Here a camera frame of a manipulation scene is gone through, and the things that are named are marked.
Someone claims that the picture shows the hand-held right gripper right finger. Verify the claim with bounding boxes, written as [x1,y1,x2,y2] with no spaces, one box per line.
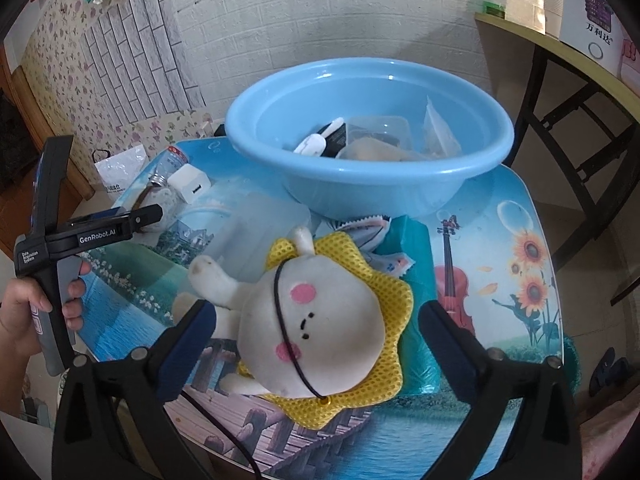
[417,300,583,480]

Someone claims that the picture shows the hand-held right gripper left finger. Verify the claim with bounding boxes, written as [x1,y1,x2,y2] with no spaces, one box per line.
[51,299,218,480]

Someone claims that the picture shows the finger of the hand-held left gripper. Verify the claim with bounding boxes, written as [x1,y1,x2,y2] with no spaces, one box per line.
[120,203,164,236]

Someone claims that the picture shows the frosted clear plastic box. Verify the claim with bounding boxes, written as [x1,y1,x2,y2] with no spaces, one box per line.
[207,192,312,281]

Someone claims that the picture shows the white plush toy yellow mesh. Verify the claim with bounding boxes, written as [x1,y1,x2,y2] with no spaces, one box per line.
[189,226,415,431]

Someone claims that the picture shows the blue plastic basin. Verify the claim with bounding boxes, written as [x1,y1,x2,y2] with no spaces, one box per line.
[225,57,515,218]

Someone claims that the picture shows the clear bag of sticks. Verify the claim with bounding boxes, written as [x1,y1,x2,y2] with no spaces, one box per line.
[336,115,416,161]

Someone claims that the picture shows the person's left forearm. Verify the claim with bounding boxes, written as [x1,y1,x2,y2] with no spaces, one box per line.
[0,330,38,416]

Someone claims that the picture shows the printed glass desktop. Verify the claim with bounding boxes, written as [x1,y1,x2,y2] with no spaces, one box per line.
[75,137,566,480]

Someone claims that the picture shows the person's left hand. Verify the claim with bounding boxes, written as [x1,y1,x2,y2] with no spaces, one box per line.
[0,260,93,361]

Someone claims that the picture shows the white charger cube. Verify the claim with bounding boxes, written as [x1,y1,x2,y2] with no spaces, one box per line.
[166,162,212,206]

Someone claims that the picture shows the white plastic bag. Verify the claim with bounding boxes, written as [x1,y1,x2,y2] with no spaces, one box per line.
[92,144,149,196]

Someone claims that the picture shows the teal tissue pack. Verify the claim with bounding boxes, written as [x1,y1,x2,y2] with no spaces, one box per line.
[372,214,451,396]

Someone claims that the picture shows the small blue orange packet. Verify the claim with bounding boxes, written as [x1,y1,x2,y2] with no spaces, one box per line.
[372,252,415,276]

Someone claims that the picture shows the dark hanging garment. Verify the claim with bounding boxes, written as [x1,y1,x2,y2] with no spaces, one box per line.
[0,90,26,191]

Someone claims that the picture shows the striped snack packet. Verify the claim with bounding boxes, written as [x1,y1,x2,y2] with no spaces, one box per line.
[332,214,391,253]

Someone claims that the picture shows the wooden door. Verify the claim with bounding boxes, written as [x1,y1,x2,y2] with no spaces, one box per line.
[0,45,96,261]

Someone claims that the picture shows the dark slipper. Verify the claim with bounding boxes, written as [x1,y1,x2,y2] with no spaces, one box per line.
[589,347,617,397]
[612,357,635,386]

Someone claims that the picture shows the black packet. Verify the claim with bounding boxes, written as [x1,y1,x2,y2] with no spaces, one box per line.
[320,122,349,158]

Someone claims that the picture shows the clear plastic bag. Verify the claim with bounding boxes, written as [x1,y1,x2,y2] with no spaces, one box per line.
[422,96,463,158]

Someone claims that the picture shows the white box purple print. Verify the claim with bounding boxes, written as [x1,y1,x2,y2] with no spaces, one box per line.
[542,0,636,73]

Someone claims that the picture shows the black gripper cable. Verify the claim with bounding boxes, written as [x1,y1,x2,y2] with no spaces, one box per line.
[177,390,262,480]

